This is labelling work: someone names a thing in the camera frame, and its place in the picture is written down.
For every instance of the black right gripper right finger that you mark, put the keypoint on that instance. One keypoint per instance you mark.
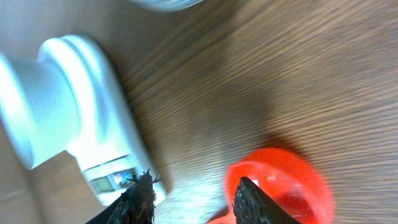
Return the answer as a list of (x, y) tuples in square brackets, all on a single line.
[(253, 206)]

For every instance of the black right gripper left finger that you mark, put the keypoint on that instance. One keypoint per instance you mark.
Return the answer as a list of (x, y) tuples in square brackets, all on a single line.
[(134, 206)]

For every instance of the orange plastic measuring scoop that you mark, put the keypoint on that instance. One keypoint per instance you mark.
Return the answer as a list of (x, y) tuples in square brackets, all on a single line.
[(288, 179)]

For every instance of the white digital kitchen scale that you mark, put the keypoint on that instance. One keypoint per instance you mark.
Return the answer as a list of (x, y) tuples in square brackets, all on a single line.
[(109, 148)]

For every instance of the white round bowl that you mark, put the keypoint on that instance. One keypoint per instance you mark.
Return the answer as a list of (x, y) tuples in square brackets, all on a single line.
[(38, 109)]

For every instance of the clear plastic container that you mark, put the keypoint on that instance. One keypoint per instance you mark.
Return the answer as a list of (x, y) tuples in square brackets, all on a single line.
[(166, 5)]

